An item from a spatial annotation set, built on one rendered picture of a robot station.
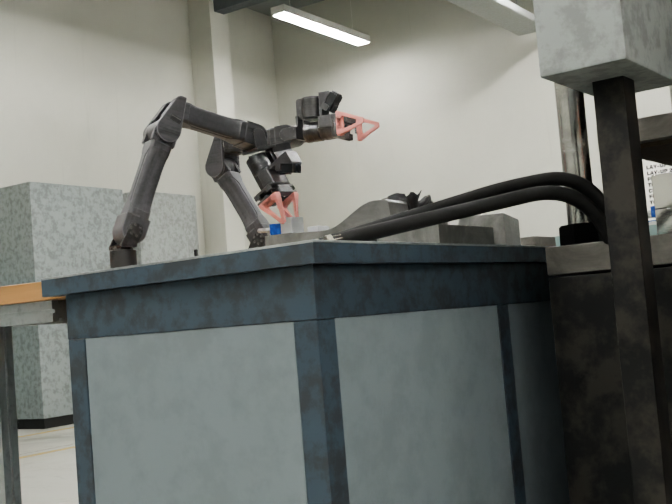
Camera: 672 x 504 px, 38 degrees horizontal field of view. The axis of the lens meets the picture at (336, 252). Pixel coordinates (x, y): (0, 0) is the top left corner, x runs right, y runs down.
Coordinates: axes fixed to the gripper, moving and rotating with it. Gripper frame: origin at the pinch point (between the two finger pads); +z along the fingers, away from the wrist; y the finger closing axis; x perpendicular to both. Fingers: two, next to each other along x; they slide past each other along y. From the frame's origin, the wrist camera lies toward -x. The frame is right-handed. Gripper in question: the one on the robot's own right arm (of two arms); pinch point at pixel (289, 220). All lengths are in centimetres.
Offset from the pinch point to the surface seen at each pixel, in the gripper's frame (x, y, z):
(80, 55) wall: 387, 403, -442
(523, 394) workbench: -31, 2, 68
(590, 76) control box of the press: -89, -24, 28
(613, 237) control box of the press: -75, -20, 54
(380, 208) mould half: -29.0, -8.1, 16.4
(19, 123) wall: 416, 327, -379
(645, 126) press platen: -84, 10, 33
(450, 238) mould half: -38.2, -3.7, 30.9
